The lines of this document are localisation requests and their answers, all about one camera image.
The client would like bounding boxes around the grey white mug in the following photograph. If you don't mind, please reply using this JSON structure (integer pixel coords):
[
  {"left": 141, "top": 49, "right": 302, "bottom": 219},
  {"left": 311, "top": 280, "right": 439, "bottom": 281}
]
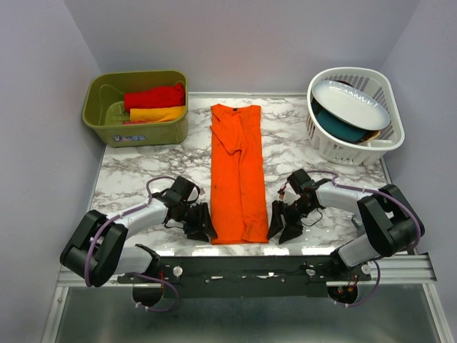
[{"left": 351, "top": 214, "right": 365, "bottom": 235}]

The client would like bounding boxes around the orange t shirt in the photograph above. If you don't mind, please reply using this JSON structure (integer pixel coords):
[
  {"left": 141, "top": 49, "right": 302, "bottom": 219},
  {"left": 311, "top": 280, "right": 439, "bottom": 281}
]
[{"left": 211, "top": 104, "right": 268, "bottom": 244}]

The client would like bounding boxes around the teal bowl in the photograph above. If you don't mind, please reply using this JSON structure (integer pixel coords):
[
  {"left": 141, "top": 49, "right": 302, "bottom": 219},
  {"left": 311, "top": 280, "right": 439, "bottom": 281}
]
[{"left": 316, "top": 109, "right": 367, "bottom": 143}]

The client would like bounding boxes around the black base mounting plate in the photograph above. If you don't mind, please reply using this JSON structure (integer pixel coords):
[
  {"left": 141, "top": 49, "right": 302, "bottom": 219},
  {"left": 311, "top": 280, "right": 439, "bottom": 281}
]
[{"left": 117, "top": 246, "right": 372, "bottom": 309}]

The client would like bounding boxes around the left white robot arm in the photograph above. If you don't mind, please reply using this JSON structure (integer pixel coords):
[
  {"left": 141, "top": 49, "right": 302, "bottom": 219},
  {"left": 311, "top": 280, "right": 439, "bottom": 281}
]
[{"left": 59, "top": 177, "right": 218, "bottom": 287}]

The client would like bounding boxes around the olive green plastic bin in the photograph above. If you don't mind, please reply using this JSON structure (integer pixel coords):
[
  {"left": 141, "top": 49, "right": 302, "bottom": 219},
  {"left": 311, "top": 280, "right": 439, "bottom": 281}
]
[{"left": 82, "top": 70, "right": 189, "bottom": 148}]

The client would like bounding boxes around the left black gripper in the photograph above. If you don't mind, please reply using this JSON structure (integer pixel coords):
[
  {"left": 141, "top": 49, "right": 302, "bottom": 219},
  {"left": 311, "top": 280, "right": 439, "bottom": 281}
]
[{"left": 177, "top": 202, "right": 219, "bottom": 242}]

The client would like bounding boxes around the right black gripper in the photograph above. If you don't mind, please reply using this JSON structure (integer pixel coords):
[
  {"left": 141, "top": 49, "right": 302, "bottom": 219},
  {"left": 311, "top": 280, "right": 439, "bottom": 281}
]
[{"left": 266, "top": 198, "right": 316, "bottom": 244}]

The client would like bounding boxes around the brown wooden dish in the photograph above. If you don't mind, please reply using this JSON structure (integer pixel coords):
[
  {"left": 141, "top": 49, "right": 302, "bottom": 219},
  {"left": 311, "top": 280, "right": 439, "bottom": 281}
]
[{"left": 358, "top": 130, "right": 381, "bottom": 144}]

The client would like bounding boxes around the aluminium rail frame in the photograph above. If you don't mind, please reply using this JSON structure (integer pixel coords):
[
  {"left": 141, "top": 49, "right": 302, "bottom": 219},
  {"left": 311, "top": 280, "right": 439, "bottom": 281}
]
[{"left": 39, "top": 91, "right": 447, "bottom": 343}]

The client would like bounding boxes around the yellow rolled t shirt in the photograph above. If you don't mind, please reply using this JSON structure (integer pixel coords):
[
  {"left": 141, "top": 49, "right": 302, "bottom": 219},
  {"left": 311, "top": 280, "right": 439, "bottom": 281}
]
[{"left": 129, "top": 106, "right": 186, "bottom": 123}]

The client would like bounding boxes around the red rolled t shirt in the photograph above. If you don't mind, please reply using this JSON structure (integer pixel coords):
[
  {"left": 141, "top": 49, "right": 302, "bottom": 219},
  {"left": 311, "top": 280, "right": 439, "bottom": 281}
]
[{"left": 124, "top": 82, "right": 186, "bottom": 112}]

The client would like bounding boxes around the white plastic basket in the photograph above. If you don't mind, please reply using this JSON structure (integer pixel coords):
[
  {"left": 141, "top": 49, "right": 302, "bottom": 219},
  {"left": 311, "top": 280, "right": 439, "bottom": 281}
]
[{"left": 306, "top": 66, "right": 405, "bottom": 166}]

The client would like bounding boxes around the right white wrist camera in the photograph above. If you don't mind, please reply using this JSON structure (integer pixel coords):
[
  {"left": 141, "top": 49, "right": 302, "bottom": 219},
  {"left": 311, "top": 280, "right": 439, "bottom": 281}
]
[{"left": 278, "top": 184, "right": 291, "bottom": 201}]

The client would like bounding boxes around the white oval plate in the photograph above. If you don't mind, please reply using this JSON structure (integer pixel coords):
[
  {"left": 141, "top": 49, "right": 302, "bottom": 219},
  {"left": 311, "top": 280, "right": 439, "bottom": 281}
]
[{"left": 311, "top": 80, "right": 391, "bottom": 131}]

